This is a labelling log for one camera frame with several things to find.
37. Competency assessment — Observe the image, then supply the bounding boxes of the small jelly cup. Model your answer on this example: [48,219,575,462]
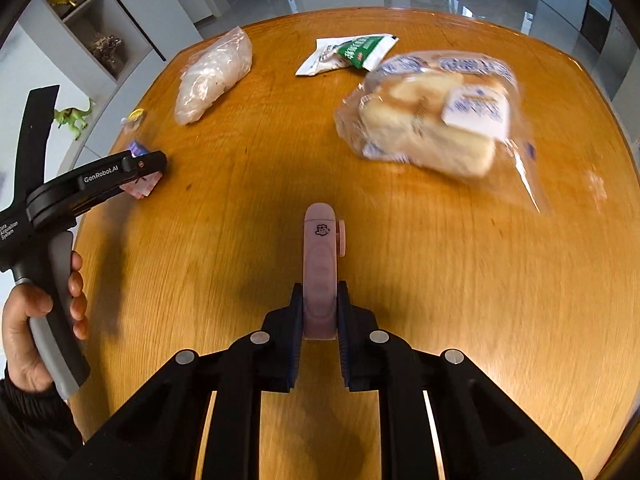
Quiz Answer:
[120,108,146,133]

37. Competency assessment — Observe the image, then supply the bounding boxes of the bagged bread bun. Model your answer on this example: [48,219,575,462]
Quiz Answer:
[334,50,548,212]

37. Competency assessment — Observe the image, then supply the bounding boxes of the pink plastic clip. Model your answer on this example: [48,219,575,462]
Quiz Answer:
[303,203,346,340]

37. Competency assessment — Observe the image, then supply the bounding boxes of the green toy dinosaur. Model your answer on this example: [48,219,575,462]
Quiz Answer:
[54,100,93,140]

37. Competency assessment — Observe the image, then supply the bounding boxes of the torn green white wrapper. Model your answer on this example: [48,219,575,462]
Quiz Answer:
[295,34,399,77]

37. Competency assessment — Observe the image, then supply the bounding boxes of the purple puzzle cube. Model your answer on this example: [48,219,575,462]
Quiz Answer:
[119,140,164,201]

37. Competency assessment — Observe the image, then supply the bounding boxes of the dried flower vase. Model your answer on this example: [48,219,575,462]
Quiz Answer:
[88,32,122,76]

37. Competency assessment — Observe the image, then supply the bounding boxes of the white shelf cabinet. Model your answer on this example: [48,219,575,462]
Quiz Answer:
[1,0,202,188]

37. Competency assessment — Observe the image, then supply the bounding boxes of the white cabinet with calendar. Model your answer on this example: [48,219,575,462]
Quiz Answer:
[580,0,614,53]

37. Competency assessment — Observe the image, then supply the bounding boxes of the person left hand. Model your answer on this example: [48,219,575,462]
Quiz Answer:
[1,250,88,393]

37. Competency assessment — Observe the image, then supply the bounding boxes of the clear bag white contents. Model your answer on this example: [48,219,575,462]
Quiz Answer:
[174,27,253,126]

